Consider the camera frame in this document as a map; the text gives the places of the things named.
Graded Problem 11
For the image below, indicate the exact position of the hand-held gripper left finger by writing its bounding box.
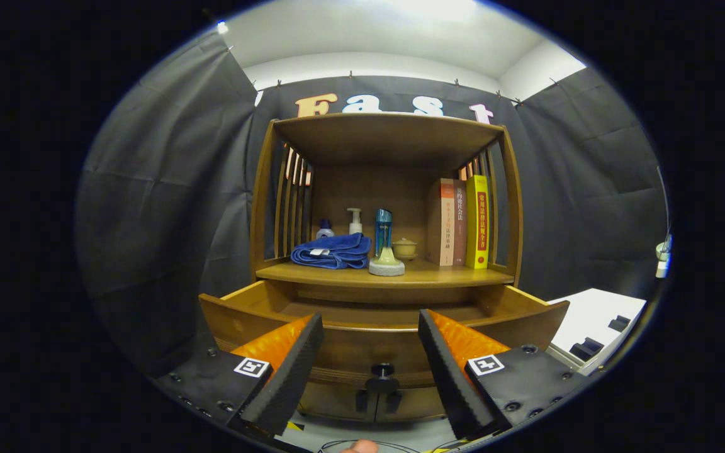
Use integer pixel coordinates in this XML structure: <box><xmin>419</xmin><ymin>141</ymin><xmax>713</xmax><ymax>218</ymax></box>
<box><xmin>152</xmin><ymin>313</ymin><xmax>325</xmax><ymax>441</ymax></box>

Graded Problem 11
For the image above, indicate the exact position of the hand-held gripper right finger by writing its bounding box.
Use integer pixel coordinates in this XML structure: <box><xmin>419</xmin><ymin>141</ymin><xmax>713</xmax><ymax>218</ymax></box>
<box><xmin>418</xmin><ymin>308</ymin><xmax>590</xmax><ymax>441</ymax></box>

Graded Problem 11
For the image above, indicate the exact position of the black round drawer knob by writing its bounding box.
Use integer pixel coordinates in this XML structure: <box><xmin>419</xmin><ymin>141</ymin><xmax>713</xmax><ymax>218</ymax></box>
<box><xmin>366</xmin><ymin>362</ymin><xmax>401</xmax><ymax>396</ymax></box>

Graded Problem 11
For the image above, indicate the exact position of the wooden drawer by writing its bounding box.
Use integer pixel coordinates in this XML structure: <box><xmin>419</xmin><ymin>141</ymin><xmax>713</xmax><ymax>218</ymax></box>
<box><xmin>199</xmin><ymin>280</ymin><xmax>571</xmax><ymax>388</ymax></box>

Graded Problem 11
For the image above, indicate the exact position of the green handled grey brush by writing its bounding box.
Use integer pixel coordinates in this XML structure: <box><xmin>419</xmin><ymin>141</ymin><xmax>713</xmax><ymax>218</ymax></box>
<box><xmin>369</xmin><ymin>245</ymin><xmax>405</xmax><ymax>277</ymax></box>

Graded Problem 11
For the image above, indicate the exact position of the wooden cabinet door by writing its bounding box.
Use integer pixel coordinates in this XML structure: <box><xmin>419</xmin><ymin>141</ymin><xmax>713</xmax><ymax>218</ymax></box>
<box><xmin>372</xmin><ymin>385</ymin><xmax>446</xmax><ymax>423</ymax></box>
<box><xmin>298</xmin><ymin>381</ymin><xmax>379</xmax><ymax>422</ymax></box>

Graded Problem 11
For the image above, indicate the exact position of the wooden countertop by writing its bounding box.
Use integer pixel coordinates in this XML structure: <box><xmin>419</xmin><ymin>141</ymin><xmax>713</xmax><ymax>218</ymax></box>
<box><xmin>256</xmin><ymin>257</ymin><xmax>515</xmax><ymax>289</ymax></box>

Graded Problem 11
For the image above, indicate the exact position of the wooden cabinet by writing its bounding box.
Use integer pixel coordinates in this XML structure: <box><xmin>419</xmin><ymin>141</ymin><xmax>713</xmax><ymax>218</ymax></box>
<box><xmin>199</xmin><ymin>112</ymin><xmax>571</xmax><ymax>423</ymax></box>

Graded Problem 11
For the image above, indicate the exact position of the blue folded towel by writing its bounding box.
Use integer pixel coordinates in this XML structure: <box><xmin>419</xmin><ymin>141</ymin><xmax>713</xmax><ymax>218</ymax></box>
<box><xmin>291</xmin><ymin>233</ymin><xmax>372</xmax><ymax>270</ymax></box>

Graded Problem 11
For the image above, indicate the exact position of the yellow book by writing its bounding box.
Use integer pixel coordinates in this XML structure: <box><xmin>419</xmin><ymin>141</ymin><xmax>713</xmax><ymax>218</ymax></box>
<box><xmin>466</xmin><ymin>175</ymin><xmax>491</xmax><ymax>270</ymax></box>

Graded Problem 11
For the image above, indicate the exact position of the brown book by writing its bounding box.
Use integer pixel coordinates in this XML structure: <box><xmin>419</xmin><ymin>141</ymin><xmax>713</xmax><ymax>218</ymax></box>
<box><xmin>452</xmin><ymin>179</ymin><xmax>469</xmax><ymax>266</ymax></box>

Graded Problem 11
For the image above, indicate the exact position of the tan book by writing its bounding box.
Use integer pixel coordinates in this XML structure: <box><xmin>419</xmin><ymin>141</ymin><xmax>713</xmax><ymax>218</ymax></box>
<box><xmin>426</xmin><ymin>178</ymin><xmax>455</xmax><ymax>267</ymax></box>

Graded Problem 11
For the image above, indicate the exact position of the white table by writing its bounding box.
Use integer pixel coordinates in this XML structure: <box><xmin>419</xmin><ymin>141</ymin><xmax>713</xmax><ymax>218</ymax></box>
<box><xmin>545</xmin><ymin>288</ymin><xmax>648</xmax><ymax>377</ymax></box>

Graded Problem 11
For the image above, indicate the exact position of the tall blue glass bottle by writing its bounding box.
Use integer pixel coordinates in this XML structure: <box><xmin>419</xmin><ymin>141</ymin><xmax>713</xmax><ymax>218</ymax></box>
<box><xmin>374</xmin><ymin>208</ymin><xmax>393</xmax><ymax>252</ymax></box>

